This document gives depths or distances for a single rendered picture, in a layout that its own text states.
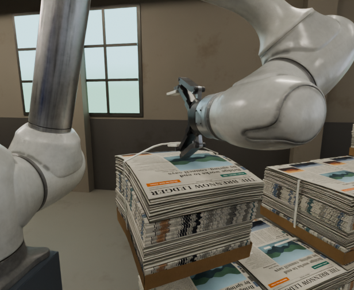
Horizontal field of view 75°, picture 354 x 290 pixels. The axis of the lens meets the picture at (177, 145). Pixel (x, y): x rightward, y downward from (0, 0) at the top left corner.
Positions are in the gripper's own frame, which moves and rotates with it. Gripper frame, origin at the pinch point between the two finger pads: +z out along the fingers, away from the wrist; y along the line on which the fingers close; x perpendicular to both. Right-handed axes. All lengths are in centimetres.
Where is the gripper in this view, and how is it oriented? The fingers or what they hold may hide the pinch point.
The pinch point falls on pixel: (173, 118)
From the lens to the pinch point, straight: 65.5
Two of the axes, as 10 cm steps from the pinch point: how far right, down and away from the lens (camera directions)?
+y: 0.2, 9.9, 1.0
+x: 9.1, -0.6, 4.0
